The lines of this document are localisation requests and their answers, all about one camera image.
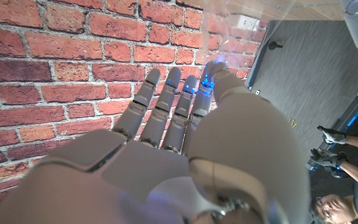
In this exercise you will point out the clear plastic wrap sheet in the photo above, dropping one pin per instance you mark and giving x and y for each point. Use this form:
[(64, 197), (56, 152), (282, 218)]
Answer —
[(228, 40)]

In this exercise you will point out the gloved person right hand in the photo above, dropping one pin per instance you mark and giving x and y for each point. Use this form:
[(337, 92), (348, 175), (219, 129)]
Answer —
[(329, 158)]

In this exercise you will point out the gloved person left hand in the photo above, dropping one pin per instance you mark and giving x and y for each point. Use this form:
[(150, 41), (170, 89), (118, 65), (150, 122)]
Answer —
[(334, 137)]

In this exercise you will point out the red brick printed backdrop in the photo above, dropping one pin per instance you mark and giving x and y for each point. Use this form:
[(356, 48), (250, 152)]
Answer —
[(57, 77)]

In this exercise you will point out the person head with glasses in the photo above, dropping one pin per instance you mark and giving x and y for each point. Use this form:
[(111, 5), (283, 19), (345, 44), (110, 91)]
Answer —
[(334, 208)]

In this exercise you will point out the white power outlet box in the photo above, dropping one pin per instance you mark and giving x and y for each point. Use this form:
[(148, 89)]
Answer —
[(244, 22)]

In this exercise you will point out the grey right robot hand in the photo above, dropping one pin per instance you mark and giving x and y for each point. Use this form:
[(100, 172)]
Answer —
[(166, 174)]

